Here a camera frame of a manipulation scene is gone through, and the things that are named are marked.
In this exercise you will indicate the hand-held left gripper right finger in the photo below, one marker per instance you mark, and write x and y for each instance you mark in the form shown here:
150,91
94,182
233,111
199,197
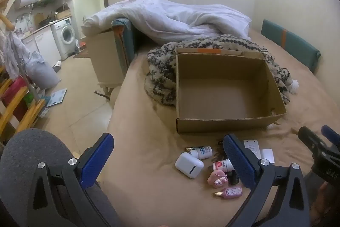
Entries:
239,160

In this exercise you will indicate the white blue label pill bottle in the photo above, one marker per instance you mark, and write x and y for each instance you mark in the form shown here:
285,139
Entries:
203,152

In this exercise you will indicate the white printed device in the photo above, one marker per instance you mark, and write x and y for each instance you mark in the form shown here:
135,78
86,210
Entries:
252,148

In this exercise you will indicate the small yellow-green battery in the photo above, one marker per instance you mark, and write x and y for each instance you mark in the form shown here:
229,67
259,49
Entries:
190,148

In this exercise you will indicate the white kitchen counter cabinet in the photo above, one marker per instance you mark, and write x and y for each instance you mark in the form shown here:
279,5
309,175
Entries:
43,42

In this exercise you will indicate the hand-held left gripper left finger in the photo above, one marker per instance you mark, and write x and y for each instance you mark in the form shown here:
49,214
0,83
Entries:
97,161

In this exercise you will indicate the teal cushion with orange stripe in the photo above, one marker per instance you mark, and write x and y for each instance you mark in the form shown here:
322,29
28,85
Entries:
294,43

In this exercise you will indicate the grey stuffed bag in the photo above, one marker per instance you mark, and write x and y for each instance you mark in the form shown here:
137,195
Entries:
42,72

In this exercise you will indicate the white washing machine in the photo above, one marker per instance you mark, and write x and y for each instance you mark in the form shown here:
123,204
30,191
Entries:
65,35

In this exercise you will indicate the pink perfume bottle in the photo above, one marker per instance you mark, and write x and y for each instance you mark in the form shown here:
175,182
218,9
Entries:
230,193

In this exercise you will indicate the white duvet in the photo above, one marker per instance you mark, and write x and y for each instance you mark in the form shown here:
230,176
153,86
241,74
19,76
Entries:
170,17

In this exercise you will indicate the bathroom scale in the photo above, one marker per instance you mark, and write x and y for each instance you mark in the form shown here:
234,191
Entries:
56,97

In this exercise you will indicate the white red label bottle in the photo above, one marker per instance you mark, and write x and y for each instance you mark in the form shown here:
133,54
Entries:
223,165

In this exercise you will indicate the teal pillow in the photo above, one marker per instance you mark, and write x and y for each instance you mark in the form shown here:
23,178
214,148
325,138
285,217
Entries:
127,40

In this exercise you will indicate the person's right hand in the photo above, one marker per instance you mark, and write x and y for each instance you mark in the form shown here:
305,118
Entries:
328,203

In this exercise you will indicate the black and cream fuzzy blanket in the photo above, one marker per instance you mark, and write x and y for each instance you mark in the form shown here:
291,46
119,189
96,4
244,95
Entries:
160,75

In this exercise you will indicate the hanging light clothes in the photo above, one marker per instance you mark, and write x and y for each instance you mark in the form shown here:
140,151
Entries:
13,54

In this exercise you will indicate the wooden rack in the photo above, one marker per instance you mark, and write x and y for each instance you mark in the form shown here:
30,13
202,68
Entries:
26,115

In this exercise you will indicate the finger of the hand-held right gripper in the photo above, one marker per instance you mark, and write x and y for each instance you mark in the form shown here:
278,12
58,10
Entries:
330,135
308,138

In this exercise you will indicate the white earbuds case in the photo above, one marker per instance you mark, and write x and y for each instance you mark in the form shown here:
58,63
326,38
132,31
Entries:
189,165

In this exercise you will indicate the brown cardboard box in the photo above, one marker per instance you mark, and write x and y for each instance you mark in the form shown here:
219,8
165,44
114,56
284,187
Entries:
225,94

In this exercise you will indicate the brown hair claw clip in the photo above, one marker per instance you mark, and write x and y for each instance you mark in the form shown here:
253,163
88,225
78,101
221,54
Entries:
218,155

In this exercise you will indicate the cream bedside cabinet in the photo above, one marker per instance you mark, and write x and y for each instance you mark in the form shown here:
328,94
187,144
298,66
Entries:
106,59

